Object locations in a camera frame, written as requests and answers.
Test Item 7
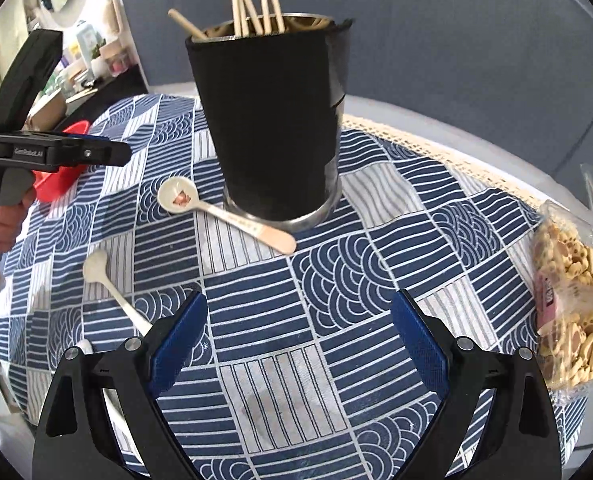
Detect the white ceramic spoon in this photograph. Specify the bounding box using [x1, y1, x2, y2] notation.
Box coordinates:
[83, 249, 152, 336]

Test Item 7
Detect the blue patterned tablecloth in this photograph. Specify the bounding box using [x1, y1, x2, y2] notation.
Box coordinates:
[0, 91, 593, 480]

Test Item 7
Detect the cream spoon with picture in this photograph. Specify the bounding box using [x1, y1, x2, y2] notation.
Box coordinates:
[156, 176, 297, 256]

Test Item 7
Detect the white spoon with label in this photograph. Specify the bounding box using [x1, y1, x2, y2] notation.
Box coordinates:
[76, 339, 94, 354]

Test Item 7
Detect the person's left hand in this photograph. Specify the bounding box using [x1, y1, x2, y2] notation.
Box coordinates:
[0, 186, 36, 254]

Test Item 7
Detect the clear plastic cookie box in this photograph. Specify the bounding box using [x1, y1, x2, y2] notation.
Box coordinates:
[531, 164, 593, 402]

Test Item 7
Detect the black utensil holder cup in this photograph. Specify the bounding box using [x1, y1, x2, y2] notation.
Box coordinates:
[186, 14, 353, 233]

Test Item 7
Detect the red plastic bowl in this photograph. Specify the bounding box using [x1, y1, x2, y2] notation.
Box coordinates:
[30, 119, 92, 204]

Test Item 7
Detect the grey fabric backdrop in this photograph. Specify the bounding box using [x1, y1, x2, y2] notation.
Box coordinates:
[123, 0, 593, 194]

